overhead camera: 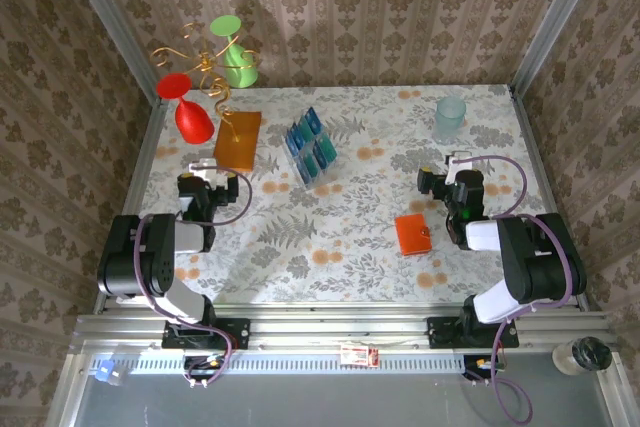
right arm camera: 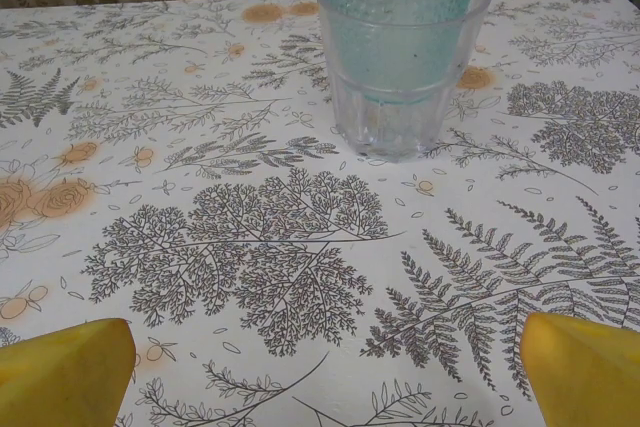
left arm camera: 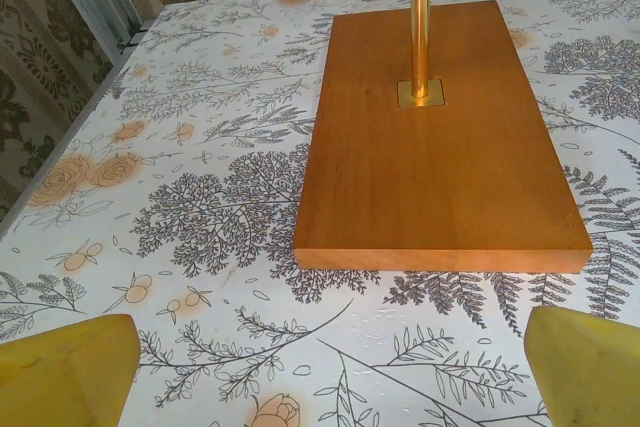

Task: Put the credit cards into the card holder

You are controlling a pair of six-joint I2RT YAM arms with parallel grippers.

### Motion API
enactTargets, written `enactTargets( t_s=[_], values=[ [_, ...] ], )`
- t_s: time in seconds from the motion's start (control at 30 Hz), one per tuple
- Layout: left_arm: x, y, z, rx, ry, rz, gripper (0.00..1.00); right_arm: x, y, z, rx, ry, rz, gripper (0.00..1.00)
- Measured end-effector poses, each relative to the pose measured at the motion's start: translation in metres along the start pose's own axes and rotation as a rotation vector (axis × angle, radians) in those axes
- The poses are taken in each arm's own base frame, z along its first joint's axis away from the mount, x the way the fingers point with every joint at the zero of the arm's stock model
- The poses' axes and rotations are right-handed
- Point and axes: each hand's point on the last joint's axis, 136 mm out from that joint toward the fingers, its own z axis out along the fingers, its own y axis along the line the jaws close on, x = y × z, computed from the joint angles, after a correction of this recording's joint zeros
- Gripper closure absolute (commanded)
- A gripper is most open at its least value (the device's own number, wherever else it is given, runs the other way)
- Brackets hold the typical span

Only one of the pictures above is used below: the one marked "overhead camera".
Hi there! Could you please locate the grey metal panel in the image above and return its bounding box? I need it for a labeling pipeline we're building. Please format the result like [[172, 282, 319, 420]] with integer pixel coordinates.
[[74, 371, 619, 427]]

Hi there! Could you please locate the red white sticker label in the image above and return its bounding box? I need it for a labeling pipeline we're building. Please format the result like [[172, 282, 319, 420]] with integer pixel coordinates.
[[340, 344, 380, 368]]

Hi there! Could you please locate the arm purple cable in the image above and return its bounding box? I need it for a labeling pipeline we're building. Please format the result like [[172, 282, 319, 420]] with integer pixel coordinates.
[[132, 162, 254, 391], [462, 154, 574, 423]]

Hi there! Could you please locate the black power connector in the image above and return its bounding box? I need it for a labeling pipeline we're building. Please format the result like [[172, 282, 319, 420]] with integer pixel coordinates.
[[462, 354, 505, 382], [182, 354, 227, 382]]

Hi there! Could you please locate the red plastic wine glass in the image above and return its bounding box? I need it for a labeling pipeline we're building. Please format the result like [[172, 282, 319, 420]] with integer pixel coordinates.
[[156, 72, 216, 145]]

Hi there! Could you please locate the clear acrylic card stand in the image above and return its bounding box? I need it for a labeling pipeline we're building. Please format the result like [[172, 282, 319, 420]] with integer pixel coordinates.
[[284, 105, 340, 192]]

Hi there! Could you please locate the perforated metal cable tray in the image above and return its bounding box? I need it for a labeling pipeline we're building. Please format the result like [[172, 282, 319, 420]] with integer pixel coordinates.
[[89, 352, 466, 376]]

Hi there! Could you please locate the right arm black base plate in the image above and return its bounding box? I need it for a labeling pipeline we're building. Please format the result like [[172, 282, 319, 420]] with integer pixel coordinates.
[[427, 315, 520, 350]]

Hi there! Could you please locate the clear blue plastic cup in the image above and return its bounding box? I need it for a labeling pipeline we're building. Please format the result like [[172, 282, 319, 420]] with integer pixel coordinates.
[[432, 95, 468, 144]]

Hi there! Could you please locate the aluminium corner post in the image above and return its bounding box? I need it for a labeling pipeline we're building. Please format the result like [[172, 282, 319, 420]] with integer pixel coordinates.
[[55, 0, 169, 107], [508, 0, 610, 98]]

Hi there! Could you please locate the glass jar black lid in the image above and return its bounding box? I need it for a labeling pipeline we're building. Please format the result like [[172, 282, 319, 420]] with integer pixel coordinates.
[[552, 336, 614, 377]]

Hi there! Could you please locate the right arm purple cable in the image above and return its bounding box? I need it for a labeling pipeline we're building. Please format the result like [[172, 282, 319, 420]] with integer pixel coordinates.
[[462, 154, 574, 423]]

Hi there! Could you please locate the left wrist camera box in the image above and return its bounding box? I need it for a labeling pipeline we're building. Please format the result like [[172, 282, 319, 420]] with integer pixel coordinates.
[[188, 160, 227, 187]]

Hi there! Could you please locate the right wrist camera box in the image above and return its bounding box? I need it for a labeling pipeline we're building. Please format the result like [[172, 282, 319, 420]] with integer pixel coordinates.
[[444, 150, 475, 184]]

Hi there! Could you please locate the aluminium table side rail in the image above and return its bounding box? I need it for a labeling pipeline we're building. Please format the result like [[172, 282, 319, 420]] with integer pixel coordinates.
[[508, 85, 592, 312]]

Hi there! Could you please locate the green plastic wine glass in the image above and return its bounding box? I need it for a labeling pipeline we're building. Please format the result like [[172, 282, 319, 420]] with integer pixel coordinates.
[[208, 14, 260, 89]]

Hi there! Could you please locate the floral patterned table cover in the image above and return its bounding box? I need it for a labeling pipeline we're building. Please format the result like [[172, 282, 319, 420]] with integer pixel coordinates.
[[115, 84, 576, 306]]

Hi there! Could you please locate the gold wire rack wooden base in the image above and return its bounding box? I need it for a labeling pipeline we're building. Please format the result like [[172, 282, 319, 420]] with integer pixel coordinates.
[[149, 21, 265, 173]]

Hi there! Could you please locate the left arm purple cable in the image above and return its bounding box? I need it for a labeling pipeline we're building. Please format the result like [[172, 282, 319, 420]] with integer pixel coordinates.
[[132, 162, 254, 391]]

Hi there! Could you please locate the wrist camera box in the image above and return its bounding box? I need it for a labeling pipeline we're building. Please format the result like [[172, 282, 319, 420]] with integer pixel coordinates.
[[444, 150, 475, 184], [188, 160, 227, 187]]

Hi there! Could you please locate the aluminium frame rail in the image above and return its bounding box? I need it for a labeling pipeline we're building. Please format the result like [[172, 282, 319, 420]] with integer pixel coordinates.
[[69, 302, 621, 356]]

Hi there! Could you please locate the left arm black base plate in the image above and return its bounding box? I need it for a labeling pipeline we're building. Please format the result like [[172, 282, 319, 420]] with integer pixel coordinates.
[[162, 317, 251, 351]]

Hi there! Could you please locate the orange leather card holder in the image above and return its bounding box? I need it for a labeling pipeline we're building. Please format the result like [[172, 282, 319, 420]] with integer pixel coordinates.
[[394, 213, 434, 257]]

